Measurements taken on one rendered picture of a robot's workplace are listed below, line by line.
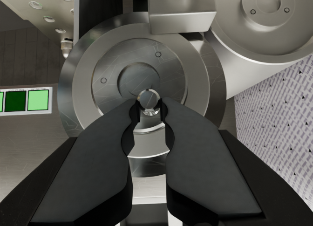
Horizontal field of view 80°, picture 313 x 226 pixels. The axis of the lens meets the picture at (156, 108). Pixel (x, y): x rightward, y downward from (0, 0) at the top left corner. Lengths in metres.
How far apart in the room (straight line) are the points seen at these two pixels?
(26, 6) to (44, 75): 1.95
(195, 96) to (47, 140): 0.46
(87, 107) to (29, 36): 2.57
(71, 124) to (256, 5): 0.19
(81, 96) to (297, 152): 0.25
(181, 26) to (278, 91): 0.18
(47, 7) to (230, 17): 0.37
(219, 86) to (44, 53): 2.40
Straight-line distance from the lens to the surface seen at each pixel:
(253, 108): 0.36
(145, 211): 0.60
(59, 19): 0.50
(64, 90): 0.18
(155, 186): 0.50
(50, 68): 2.40
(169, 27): 0.16
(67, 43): 0.58
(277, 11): 0.22
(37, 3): 0.49
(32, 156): 0.59
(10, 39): 2.87
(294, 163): 0.29
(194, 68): 0.16
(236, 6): 0.21
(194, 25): 0.17
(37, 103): 0.58
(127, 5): 0.65
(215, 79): 0.17
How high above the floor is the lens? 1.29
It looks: 8 degrees down
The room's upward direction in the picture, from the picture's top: 177 degrees clockwise
